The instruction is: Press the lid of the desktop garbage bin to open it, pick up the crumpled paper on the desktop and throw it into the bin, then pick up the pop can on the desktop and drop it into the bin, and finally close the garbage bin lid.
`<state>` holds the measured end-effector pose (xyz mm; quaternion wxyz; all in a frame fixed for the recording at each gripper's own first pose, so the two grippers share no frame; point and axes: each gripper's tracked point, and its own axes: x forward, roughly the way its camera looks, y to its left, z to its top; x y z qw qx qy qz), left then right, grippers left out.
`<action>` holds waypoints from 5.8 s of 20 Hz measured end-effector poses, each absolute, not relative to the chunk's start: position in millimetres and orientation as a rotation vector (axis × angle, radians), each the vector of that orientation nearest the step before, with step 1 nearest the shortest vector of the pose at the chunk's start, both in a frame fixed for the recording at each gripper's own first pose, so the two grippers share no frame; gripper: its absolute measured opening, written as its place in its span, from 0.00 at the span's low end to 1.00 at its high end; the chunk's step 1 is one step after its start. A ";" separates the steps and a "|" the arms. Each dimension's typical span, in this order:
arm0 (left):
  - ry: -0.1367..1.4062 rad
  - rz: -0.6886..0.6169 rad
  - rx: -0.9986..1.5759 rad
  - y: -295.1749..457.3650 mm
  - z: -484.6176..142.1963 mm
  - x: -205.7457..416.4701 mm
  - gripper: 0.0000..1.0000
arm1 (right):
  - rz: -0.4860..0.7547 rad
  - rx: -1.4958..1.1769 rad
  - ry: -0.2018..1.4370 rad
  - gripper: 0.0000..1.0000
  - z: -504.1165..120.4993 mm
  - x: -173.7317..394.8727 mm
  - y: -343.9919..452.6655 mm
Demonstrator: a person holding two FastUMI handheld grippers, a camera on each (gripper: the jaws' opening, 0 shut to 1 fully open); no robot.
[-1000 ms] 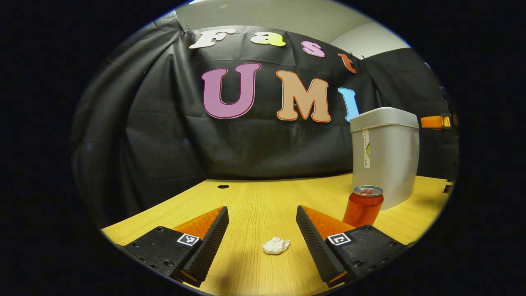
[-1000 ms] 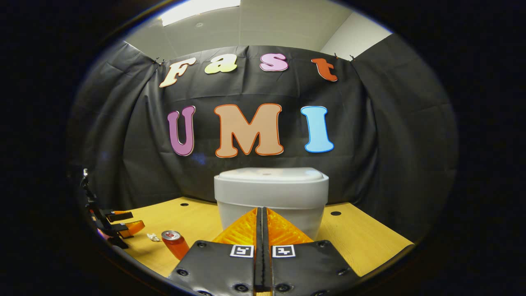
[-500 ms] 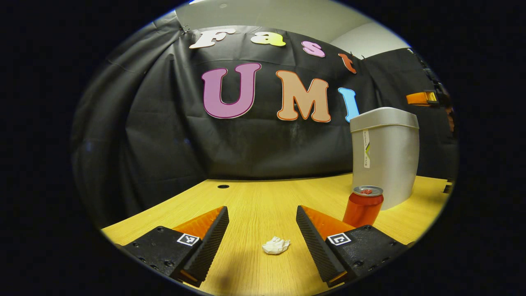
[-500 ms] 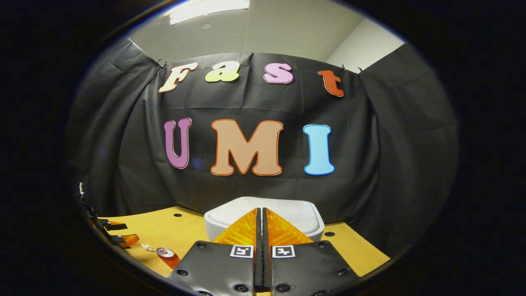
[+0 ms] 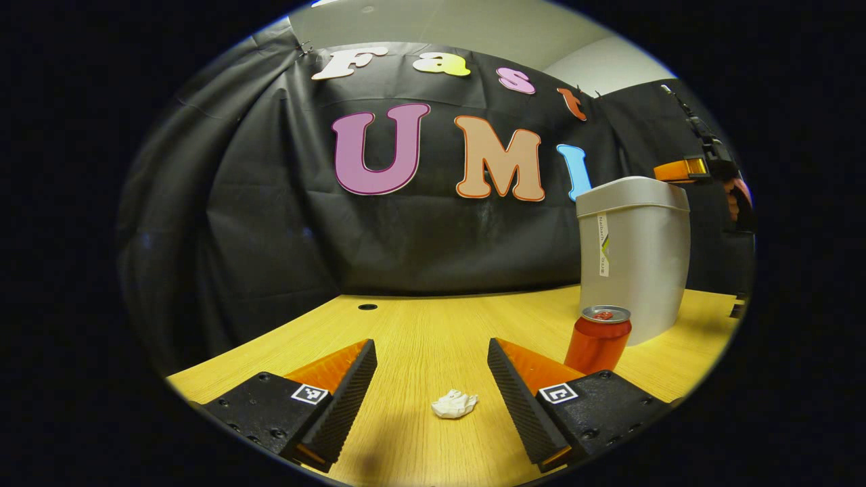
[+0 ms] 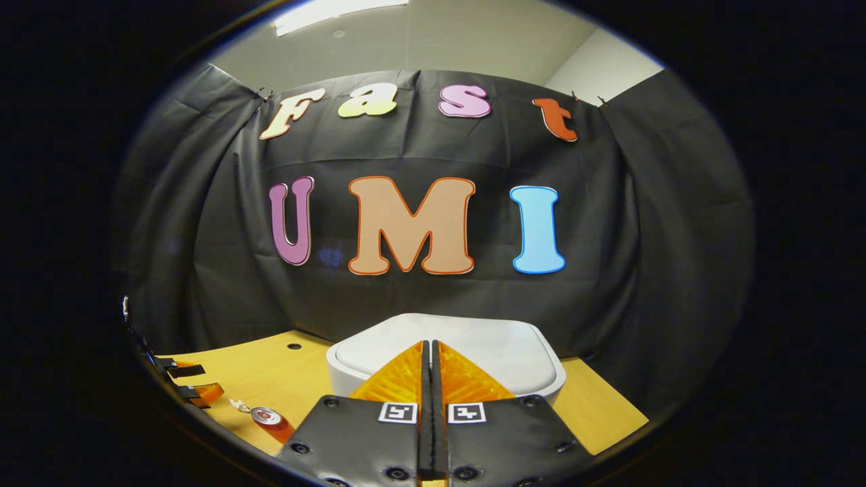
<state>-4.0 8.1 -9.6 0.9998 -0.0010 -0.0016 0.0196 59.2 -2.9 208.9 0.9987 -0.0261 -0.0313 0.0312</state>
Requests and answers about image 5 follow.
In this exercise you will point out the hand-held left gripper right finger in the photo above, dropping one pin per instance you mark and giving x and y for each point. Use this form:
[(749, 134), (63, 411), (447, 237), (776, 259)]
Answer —
[(517, 399)]

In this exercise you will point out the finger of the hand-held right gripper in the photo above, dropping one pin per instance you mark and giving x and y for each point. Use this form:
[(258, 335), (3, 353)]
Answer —
[(676, 170)]

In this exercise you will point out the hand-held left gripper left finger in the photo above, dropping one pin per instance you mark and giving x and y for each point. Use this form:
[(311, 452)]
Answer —
[(348, 399)]

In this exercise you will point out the white paper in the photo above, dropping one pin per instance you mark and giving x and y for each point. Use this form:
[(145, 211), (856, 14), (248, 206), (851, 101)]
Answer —
[(453, 404)]

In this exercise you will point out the red pop can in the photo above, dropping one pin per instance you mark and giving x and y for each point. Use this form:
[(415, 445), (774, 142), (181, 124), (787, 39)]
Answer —
[(595, 345)]

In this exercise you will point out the grey desktop garbage bin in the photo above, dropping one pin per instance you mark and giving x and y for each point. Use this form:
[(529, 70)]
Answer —
[(643, 270)]

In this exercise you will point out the wooden desktop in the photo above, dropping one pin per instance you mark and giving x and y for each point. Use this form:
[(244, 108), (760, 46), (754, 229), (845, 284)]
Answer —
[(433, 338)]

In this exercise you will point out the black backdrop cloth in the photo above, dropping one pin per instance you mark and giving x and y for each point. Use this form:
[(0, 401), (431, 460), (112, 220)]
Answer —
[(419, 237)]

